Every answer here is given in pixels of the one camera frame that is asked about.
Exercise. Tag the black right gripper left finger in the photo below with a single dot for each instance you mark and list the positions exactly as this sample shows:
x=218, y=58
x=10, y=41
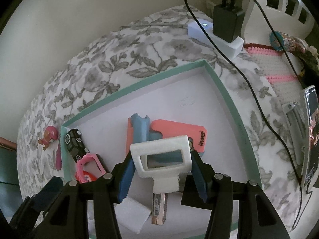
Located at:
x=68, y=215

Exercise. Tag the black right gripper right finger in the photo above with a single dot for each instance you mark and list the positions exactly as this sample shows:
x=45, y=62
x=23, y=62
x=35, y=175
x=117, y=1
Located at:
x=206, y=189

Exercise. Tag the red white tube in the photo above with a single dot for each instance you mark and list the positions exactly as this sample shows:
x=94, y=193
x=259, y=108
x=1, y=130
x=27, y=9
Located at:
x=88, y=177

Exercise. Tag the pink smartwatch black screen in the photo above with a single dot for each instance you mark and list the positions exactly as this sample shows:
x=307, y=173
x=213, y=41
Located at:
x=91, y=163

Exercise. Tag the gold rectangular lighter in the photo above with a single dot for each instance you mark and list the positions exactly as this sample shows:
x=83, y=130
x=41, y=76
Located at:
x=159, y=208

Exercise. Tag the white plastic frame piece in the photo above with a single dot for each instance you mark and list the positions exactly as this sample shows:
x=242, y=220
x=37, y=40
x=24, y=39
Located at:
x=166, y=179

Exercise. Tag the large orange blue toy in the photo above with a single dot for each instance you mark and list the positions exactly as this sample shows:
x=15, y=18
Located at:
x=139, y=127

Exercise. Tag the purple rectangular bar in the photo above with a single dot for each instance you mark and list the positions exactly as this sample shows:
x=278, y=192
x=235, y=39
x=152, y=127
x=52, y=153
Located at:
x=58, y=163

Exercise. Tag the black toy car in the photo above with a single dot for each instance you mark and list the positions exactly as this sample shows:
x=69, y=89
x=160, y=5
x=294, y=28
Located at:
x=75, y=145

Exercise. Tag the pink puppy figurine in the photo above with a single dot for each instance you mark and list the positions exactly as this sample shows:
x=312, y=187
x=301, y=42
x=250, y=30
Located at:
x=50, y=135

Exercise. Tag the smartphone in clear case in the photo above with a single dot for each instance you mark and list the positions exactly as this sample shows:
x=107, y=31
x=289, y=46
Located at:
x=310, y=141

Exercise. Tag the pink edged board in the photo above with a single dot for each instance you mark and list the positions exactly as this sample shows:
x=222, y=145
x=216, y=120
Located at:
x=7, y=144

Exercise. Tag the small orange blue toy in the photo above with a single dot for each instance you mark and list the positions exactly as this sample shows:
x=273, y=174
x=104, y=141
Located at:
x=164, y=159

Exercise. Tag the pink white crochet blanket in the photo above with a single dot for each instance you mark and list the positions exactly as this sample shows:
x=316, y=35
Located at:
x=277, y=71

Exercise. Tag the teal shallow cardboard box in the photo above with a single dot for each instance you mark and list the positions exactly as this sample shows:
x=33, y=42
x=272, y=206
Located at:
x=192, y=94

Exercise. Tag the floral grey white bedspread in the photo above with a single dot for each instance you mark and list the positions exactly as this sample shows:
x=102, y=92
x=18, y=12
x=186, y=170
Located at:
x=144, y=48

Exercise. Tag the black power adapter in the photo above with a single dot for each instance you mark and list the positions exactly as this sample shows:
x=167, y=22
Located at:
x=227, y=22

